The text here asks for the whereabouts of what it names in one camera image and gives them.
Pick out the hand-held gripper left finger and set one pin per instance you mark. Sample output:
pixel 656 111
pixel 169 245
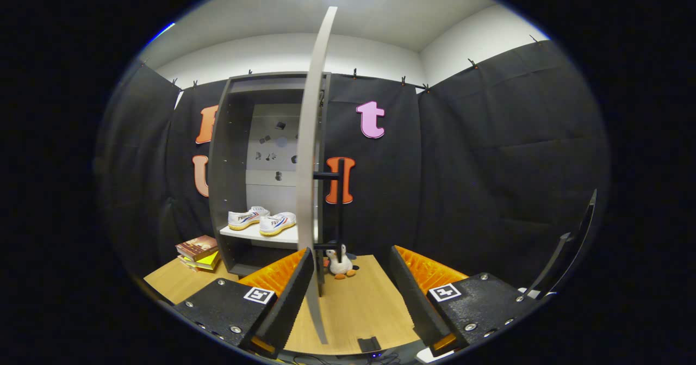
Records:
pixel 291 294

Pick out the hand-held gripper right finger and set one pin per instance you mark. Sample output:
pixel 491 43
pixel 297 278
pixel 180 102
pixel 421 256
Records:
pixel 410 294

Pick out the white striped shoe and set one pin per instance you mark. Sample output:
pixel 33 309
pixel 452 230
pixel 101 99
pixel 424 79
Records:
pixel 247 218
pixel 278 223

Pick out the beige shoe cabinet door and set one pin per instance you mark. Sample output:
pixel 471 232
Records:
pixel 307 164

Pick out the dark grey shoe cabinet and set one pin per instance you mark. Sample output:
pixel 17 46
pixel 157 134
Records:
pixel 231 153

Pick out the white plush duck toy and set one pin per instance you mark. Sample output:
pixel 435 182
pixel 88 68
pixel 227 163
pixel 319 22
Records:
pixel 340 266

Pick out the small black device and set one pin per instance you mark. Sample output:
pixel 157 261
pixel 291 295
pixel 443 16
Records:
pixel 370 344

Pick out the yellow book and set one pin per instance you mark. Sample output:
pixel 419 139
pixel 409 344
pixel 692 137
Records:
pixel 209 260

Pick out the brown book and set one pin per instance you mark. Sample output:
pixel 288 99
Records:
pixel 196 247

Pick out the white side table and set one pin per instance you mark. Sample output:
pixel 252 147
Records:
pixel 530 293

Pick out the black backdrop cloth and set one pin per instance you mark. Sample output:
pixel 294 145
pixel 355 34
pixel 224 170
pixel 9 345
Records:
pixel 489 164

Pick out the black metal stand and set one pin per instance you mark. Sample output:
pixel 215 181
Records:
pixel 560 251

